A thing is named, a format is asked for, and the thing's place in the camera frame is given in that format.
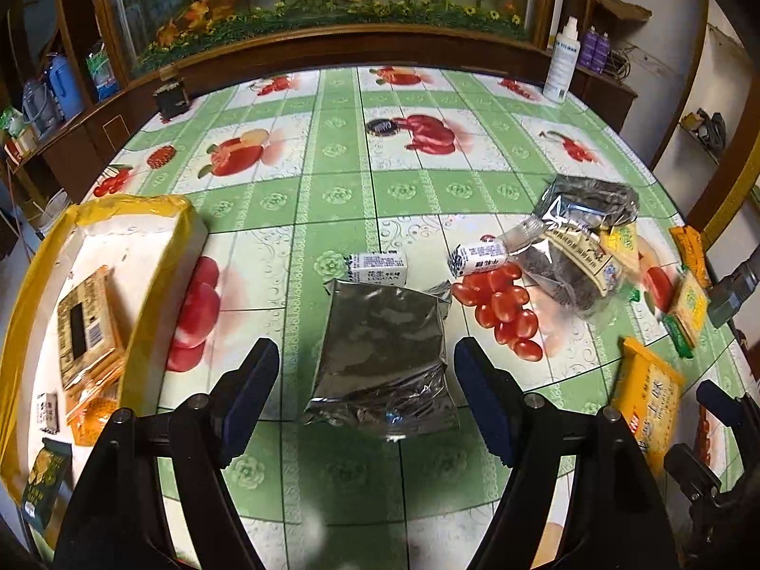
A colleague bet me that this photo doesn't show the large aquarium with plants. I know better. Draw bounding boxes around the large aquarium with plants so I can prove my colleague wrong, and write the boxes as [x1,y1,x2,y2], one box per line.
[88,0,560,82]

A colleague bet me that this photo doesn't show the tan packet black label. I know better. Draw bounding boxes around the tan packet black label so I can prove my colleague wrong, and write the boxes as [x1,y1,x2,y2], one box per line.
[57,266,127,391]

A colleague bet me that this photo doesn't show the silver bag of dark seeds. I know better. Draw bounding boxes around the silver bag of dark seeds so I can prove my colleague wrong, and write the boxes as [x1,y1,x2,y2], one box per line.
[531,174,640,234]

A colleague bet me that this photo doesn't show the dark ink bottle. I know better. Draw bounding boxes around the dark ink bottle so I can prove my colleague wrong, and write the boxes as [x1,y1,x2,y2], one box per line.
[153,78,192,121]

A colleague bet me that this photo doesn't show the blue thermos jug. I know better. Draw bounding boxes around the blue thermos jug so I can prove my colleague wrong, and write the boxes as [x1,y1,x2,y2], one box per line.
[46,52,85,121]

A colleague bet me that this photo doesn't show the large orange cracker packet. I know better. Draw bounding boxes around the large orange cracker packet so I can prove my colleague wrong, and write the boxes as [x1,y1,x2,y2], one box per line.
[610,336,685,478]

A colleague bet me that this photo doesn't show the silver foil snack packet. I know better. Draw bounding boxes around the silver foil snack packet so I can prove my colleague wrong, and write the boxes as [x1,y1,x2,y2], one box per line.
[304,279,462,444]

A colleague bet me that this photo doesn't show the red orange snack packet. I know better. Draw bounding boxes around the red orange snack packet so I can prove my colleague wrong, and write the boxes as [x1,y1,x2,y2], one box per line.
[690,404,732,479]

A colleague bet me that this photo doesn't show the wooden side cabinet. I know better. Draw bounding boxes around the wooden side cabinet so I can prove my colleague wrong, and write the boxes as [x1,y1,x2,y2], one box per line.
[567,64,640,134]

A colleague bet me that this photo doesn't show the slim orange snack packet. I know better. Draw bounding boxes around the slim orange snack packet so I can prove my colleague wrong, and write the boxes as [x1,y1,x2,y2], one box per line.
[669,224,712,289]

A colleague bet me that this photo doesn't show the dark clutter pile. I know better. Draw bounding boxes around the dark clutter pile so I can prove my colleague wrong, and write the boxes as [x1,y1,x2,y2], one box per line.
[682,108,730,158]

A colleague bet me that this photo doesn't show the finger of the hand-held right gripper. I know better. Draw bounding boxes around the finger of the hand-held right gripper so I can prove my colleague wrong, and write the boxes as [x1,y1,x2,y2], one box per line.
[697,380,760,436]

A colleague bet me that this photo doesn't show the white spray bottle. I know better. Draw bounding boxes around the white spray bottle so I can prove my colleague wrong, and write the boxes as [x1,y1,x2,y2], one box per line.
[542,15,579,106]

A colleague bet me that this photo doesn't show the white foam box yellow tape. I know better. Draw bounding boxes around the white foam box yellow tape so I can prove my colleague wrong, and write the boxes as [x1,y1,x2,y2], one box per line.
[0,193,210,508]

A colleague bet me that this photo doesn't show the blue green plastic bag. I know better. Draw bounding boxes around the blue green plastic bag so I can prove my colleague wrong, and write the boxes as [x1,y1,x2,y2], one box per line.
[85,41,121,102]

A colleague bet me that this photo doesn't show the fruit print tablecloth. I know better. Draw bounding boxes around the fruit print tablecloth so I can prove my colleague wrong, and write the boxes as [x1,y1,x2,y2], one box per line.
[76,65,740,570]

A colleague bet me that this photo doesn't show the red box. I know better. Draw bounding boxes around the red box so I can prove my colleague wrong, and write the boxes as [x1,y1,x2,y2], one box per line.
[5,131,41,162]

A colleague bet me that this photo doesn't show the white bucket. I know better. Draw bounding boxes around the white bucket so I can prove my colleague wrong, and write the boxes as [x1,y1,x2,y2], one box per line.
[28,189,71,238]

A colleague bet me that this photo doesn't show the small white candy box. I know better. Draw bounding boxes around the small white candy box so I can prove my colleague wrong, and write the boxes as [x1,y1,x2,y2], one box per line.
[345,250,412,287]

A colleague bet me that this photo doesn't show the small white printed packet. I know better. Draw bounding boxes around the small white printed packet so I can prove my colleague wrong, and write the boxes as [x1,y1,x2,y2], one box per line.
[34,392,61,436]

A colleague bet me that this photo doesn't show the clear bag of dark seeds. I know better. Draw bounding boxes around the clear bag of dark seeds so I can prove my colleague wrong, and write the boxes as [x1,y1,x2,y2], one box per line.
[515,217,626,312]

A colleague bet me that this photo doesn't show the tangled cables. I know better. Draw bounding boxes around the tangled cables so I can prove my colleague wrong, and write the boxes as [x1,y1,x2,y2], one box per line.
[608,41,639,84]

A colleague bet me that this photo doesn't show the green white bag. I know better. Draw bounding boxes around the green white bag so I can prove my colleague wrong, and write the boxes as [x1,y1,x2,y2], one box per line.
[0,105,28,139]

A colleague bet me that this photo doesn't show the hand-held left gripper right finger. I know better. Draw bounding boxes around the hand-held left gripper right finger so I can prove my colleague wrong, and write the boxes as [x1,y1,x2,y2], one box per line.
[454,337,681,570]

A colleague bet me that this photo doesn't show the white bottle with label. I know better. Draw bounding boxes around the white bottle with label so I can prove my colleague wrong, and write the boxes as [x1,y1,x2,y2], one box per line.
[447,236,512,279]

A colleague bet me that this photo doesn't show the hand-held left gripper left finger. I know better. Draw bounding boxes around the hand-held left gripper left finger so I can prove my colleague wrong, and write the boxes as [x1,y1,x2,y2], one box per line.
[53,338,280,570]

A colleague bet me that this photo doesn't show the green edged cracker packet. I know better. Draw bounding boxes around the green edged cracker packet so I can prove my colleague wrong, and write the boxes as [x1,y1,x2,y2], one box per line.
[598,222,640,275]
[661,272,712,360]

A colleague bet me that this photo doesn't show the small orange snack packet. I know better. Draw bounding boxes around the small orange snack packet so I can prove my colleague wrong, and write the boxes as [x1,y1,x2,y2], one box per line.
[66,390,121,447]

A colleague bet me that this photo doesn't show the dark green snack packet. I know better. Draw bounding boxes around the dark green snack packet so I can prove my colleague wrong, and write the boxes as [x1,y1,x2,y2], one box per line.
[21,438,75,531]

